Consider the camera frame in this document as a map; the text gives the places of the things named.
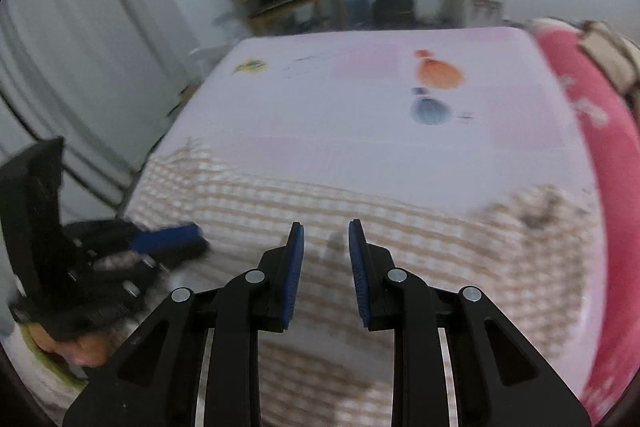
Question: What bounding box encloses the beige houndstooth coat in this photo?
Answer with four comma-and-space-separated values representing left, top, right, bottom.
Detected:
127, 141, 593, 426

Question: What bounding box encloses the beige clothes pile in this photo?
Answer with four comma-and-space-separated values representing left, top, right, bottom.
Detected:
579, 20, 639, 95

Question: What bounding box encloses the left human hand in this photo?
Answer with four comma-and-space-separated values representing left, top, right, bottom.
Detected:
27, 323, 114, 369

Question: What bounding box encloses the white wardrobe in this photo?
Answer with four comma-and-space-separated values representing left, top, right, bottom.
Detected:
1, 0, 228, 223

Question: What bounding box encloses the pink bed sheet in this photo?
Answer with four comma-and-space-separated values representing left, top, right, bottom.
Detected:
126, 27, 605, 392

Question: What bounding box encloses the pink floral blanket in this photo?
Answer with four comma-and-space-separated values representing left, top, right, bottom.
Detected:
528, 17, 639, 423

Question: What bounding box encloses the black bin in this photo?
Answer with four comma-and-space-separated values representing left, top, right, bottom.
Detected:
372, 0, 416, 29

